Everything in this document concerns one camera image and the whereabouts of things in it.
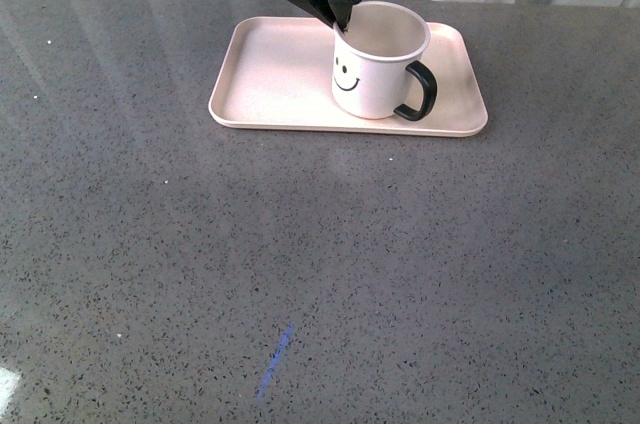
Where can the beige rectangular plastic tray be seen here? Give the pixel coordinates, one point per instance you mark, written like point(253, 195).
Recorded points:
point(276, 75)

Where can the white smiley face mug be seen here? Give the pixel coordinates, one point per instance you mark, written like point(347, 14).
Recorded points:
point(377, 69)

